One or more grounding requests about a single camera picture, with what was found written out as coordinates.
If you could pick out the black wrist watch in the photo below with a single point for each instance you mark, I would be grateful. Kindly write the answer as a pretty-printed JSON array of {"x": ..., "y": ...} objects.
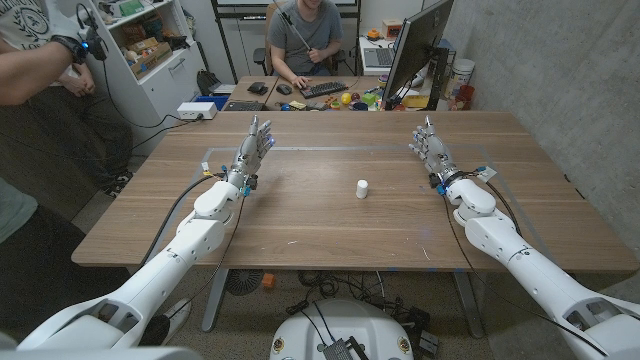
[{"x": 72, "y": 47}]

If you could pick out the red cup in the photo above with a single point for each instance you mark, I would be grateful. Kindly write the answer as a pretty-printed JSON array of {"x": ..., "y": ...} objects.
[{"x": 467, "y": 93}]

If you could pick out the orange and white box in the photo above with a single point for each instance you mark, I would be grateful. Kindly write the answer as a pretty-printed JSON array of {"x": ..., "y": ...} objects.
[{"x": 391, "y": 28}]

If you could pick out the black computer mouse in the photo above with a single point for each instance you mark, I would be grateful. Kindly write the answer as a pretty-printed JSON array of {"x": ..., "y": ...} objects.
[{"x": 284, "y": 89}]

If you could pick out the seated person in grey shirt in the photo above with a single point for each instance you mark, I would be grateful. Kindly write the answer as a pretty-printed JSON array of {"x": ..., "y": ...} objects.
[{"x": 305, "y": 30}]

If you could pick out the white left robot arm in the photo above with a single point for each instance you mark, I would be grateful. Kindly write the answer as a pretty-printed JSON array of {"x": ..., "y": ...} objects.
[{"x": 165, "y": 265}]

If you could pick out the round black floor fan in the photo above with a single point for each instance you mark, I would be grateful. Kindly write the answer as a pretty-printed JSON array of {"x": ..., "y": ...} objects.
[{"x": 243, "y": 281}]

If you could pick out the flat dark keyboard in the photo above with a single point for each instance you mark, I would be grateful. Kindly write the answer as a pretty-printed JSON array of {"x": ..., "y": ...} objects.
[{"x": 244, "y": 106}]

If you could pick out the thin metal stick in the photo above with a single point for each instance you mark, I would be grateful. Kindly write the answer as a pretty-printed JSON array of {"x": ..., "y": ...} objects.
[{"x": 292, "y": 25}]

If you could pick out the black bag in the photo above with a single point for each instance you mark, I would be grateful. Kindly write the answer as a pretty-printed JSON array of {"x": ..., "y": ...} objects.
[{"x": 207, "y": 81}]

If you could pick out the near person in teal shirt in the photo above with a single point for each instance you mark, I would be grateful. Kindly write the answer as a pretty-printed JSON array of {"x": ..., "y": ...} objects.
[{"x": 40, "y": 270}]

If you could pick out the grey table leg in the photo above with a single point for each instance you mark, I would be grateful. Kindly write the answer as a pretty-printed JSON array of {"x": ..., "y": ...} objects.
[
  {"x": 215, "y": 300},
  {"x": 469, "y": 305}
]

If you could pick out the blue storage bin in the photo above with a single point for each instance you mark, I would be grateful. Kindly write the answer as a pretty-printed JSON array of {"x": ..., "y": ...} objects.
[{"x": 212, "y": 101}]

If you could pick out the white plastic bucket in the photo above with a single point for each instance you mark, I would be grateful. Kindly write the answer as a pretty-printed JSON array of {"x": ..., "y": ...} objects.
[{"x": 462, "y": 72}]

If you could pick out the cardboard box on shelf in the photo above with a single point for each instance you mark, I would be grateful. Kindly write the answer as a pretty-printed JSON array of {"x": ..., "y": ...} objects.
[{"x": 151, "y": 59}]

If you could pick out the white shelf cabinet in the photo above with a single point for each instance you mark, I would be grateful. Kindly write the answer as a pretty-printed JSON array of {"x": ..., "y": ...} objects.
[{"x": 165, "y": 85}]

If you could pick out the orange block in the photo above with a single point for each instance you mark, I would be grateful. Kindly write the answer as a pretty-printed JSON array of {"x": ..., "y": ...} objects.
[{"x": 268, "y": 280}]

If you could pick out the white power strip box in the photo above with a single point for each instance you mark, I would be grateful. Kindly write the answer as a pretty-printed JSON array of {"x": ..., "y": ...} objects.
[{"x": 196, "y": 110}]

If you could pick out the bare forearm of near person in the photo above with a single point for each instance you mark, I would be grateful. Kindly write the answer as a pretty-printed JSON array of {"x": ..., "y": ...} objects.
[{"x": 30, "y": 70}]

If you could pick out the white bandage roll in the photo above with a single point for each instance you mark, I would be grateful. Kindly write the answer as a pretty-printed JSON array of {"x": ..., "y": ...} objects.
[{"x": 362, "y": 190}]

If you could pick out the black handheld device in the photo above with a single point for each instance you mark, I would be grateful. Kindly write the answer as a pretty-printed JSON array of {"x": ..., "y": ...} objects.
[{"x": 95, "y": 45}]

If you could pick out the black pouch on desk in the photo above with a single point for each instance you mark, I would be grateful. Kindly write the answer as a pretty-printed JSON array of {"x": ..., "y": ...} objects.
[{"x": 258, "y": 88}]

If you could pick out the black keyboard with red trim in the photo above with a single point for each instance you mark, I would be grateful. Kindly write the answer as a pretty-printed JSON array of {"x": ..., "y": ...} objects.
[{"x": 324, "y": 89}]

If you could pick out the black computer monitor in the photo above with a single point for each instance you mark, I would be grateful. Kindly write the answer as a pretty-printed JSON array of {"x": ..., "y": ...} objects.
[{"x": 417, "y": 45}]

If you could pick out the green toy cube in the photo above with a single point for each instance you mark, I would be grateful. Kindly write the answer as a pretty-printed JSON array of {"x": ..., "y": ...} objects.
[{"x": 369, "y": 98}]

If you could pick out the yellow tray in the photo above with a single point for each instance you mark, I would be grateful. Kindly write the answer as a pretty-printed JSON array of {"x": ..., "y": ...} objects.
[{"x": 416, "y": 101}]

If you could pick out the yellow ball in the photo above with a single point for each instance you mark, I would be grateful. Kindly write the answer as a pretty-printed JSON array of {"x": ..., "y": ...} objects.
[{"x": 346, "y": 98}]

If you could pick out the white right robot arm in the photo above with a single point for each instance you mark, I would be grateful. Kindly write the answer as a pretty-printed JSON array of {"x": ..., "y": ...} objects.
[{"x": 525, "y": 270}]

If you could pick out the standing person in white T-shirt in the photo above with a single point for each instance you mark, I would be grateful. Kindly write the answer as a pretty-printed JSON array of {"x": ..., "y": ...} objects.
[{"x": 30, "y": 20}]

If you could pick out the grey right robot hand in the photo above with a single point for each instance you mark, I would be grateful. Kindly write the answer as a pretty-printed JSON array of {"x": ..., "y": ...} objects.
[{"x": 436, "y": 155}]

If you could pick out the wooden back desk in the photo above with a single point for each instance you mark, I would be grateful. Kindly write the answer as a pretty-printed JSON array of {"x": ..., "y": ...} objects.
[{"x": 270, "y": 100}]

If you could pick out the open grey laptop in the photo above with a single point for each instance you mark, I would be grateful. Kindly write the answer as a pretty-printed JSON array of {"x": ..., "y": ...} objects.
[{"x": 380, "y": 56}]

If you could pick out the white robot torso base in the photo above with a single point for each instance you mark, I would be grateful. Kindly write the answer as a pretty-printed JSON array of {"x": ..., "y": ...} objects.
[{"x": 345, "y": 322}]

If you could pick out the black electronics module on torso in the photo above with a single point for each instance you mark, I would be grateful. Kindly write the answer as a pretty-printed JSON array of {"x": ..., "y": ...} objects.
[{"x": 345, "y": 350}]

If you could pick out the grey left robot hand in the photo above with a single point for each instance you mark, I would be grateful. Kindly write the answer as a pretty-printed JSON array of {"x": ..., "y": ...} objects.
[{"x": 250, "y": 155}]

